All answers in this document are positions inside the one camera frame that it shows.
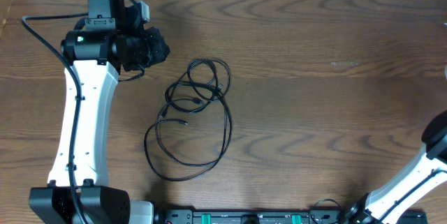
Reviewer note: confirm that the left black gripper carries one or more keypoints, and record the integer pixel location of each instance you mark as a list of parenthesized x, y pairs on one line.
[(161, 49)]

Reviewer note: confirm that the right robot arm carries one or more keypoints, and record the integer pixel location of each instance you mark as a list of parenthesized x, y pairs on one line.
[(424, 172)]

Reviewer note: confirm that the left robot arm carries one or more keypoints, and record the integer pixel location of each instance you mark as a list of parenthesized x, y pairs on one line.
[(108, 39)]

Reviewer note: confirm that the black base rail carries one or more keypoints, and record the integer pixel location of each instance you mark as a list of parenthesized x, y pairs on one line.
[(187, 216)]

